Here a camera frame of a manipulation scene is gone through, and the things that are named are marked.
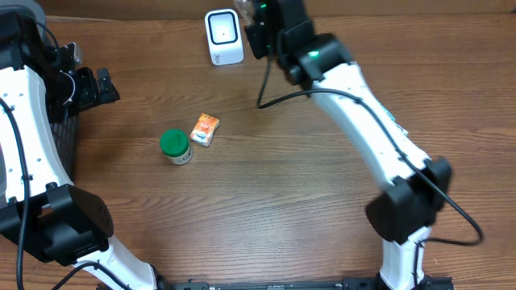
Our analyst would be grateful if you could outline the beige brown snack pouch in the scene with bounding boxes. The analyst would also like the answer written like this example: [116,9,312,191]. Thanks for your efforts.
[233,0,258,25]

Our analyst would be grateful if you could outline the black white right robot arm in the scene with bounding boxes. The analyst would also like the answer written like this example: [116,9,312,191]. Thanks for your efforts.
[236,0,453,289]

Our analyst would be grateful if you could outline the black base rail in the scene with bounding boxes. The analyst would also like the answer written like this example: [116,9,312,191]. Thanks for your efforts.
[160,276,455,290]

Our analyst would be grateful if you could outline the dark grey mesh basket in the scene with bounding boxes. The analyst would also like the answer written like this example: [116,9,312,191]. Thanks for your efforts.
[50,116,79,181]

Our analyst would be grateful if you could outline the green lidded jar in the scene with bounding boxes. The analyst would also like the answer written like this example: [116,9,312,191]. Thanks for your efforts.
[160,129,193,165]

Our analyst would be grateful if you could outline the orange tissue pack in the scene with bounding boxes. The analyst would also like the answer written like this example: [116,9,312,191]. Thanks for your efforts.
[189,113,220,147]

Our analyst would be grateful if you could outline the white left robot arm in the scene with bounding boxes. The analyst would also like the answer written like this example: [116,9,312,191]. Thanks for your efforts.
[1,1,168,289]

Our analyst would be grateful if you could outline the white barcode scanner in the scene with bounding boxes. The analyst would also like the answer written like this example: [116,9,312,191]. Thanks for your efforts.
[205,9,244,66]

